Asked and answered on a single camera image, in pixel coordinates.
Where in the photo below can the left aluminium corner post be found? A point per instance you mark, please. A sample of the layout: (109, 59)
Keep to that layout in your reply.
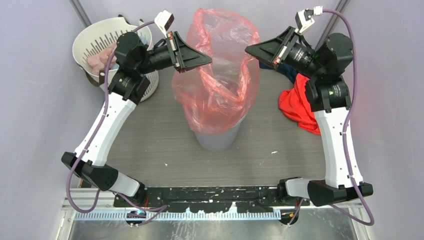
(81, 13)

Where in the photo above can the aluminium frame rail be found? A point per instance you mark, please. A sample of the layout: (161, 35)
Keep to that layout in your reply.
(106, 211)

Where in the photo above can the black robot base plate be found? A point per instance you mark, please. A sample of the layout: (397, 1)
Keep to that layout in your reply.
(212, 199)

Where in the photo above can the pink plastic bag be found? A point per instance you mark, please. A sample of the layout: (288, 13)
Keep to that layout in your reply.
(99, 61)

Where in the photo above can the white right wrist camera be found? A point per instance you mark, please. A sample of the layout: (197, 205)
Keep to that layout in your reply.
(304, 18)

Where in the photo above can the white slotted laundry basket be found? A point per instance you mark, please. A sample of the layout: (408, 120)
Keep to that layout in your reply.
(97, 37)

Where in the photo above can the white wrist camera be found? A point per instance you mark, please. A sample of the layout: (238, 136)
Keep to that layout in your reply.
(304, 18)
(163, 21)

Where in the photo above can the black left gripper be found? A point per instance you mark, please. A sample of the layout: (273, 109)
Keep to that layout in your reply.
(187, 58)

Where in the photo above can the grey plastic trash bin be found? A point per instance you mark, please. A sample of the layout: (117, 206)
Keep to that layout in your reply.
(218, 142)

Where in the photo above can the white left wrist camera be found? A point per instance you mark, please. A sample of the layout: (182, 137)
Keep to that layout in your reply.
(163, 21)

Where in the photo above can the red cloth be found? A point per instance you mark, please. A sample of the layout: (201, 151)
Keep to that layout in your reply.
(294, 105)

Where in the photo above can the navy blue cloth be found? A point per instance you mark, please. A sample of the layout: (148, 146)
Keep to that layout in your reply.
(283, 69)

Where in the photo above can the aluminium corner post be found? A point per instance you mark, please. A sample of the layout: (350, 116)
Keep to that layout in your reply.
(329, 27)
(81, 13)

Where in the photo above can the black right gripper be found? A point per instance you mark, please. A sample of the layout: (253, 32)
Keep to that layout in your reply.
(275, 51)

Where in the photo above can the right aluminium corner post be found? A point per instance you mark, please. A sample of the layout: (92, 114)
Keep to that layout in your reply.
(329, 27)

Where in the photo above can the red plastic trash bag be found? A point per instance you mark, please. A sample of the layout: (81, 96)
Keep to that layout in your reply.
(216, 96)

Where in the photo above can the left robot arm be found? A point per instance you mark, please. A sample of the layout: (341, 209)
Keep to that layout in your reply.
(124, 93)

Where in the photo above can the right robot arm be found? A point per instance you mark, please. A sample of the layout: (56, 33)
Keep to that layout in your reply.
(329, 98)

